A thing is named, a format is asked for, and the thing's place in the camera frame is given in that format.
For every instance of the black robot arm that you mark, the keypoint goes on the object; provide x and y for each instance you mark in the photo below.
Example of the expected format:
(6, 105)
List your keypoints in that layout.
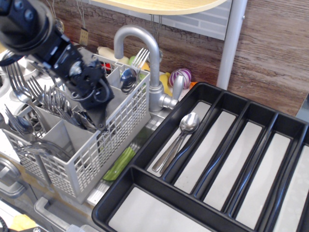
(27, 28)

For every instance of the toy yellow banana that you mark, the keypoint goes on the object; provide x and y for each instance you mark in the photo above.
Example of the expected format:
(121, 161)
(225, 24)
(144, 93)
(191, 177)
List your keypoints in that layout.
(164, 79)

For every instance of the fork at basket back corner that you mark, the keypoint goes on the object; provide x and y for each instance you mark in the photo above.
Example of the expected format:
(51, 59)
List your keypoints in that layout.
(140, 59)

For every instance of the round wooden shelf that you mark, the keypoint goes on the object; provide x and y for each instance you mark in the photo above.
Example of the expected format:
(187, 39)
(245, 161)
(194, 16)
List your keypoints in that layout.
(163, 7)

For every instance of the silver kitchen faucet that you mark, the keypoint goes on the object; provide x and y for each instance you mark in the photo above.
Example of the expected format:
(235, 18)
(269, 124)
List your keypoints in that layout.
(158, 99)

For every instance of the yellow toy at bottom left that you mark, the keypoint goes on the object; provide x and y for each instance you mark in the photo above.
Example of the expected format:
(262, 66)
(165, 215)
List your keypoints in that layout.
(22, 222)

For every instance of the silver spoon in tray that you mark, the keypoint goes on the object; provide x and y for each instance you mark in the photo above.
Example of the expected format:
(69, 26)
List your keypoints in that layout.
(175, 148)
(188, 124)

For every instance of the small silver spoon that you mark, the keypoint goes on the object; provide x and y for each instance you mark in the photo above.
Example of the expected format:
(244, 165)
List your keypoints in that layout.
(83, 120)

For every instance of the black cutlery tray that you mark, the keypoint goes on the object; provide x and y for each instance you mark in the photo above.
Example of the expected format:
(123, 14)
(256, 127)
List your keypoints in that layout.
(245, 169)

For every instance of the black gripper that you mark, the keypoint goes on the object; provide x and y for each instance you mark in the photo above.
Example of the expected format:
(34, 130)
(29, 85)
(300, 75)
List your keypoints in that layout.
(83, 74)

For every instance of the large fork at left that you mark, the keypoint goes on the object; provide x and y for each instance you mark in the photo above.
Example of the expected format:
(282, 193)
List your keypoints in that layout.
(20, 89)

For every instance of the steel pot lid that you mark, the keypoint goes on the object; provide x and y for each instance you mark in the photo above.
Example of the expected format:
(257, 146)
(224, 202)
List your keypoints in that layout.
(23, 67)

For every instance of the grey plastic cutlery basket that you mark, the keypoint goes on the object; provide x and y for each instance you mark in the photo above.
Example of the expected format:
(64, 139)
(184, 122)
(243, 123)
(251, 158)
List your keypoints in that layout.
(90, 154)

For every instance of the green toy vegetable in sink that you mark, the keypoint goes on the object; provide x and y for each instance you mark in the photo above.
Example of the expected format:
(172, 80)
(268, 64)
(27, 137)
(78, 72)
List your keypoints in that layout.
(119, 165)

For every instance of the grey metal shelf post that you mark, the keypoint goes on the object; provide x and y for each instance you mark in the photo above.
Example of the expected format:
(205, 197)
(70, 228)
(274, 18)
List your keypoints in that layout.
(237, 15)

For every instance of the hanging small grater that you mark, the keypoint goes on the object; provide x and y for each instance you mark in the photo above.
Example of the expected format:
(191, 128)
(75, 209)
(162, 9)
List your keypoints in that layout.
(84, 31)

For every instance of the spoon at basket front left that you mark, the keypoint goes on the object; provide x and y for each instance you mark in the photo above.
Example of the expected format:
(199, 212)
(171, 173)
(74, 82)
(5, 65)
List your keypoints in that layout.
(19, 123)

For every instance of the spoon at basket back corner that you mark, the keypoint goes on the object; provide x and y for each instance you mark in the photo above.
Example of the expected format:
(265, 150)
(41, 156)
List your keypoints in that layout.
(128, 80)

